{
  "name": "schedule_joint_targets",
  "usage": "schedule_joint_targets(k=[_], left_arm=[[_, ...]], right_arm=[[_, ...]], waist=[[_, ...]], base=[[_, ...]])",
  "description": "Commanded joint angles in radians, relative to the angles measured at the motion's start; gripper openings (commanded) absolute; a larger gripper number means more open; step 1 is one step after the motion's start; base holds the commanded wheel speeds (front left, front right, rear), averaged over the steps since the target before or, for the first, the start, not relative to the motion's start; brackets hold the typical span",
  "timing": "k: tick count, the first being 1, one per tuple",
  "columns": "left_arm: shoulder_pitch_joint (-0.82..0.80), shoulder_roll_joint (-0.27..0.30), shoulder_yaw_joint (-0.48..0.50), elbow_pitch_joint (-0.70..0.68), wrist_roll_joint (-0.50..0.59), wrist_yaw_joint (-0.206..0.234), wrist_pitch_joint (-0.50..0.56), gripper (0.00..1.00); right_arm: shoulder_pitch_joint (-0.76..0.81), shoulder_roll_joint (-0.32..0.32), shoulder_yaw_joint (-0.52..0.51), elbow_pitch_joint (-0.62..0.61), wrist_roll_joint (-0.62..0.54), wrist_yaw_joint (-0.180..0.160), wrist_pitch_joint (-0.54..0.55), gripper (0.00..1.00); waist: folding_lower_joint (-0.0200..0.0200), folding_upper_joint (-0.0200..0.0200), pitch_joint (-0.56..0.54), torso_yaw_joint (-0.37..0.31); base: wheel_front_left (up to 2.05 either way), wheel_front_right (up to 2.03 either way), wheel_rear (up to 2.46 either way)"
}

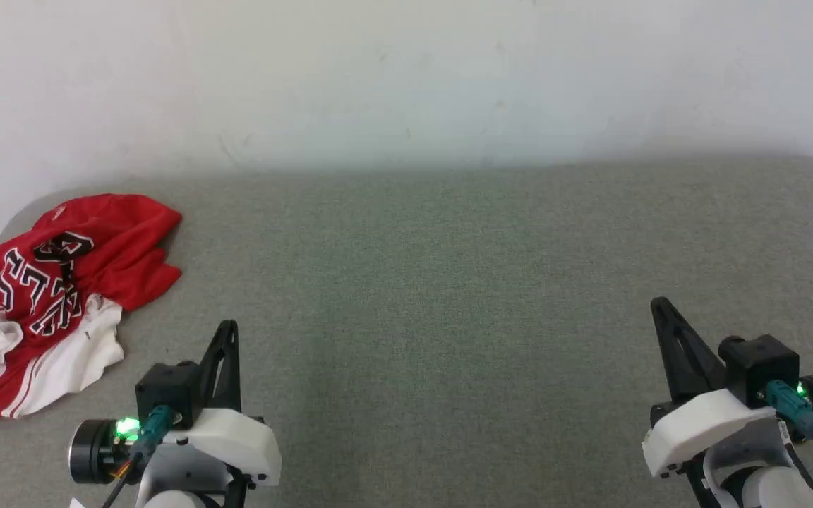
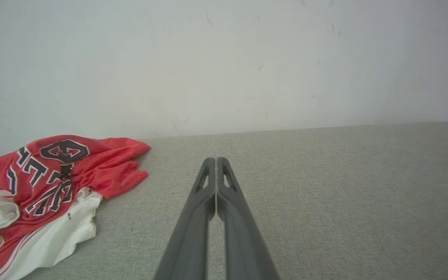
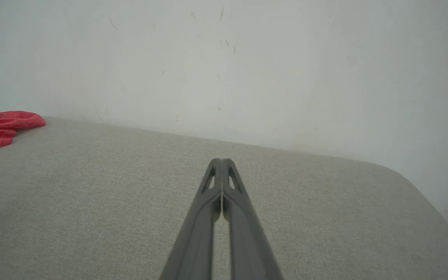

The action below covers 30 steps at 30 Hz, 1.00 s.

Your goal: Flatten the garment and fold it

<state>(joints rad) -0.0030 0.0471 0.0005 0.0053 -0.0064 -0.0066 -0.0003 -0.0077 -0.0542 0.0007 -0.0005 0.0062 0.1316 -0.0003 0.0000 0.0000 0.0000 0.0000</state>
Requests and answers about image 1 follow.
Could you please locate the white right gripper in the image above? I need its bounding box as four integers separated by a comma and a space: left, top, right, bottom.
642, 296, 813, 478

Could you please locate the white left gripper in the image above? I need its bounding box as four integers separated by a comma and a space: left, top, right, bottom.
69, 320, 282, 508

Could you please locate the red and white basketball jersey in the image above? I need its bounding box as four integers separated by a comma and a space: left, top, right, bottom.
0, 194, 183, 421

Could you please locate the black left camera cable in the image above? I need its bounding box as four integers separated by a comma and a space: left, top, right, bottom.
100, 452, 147, 508

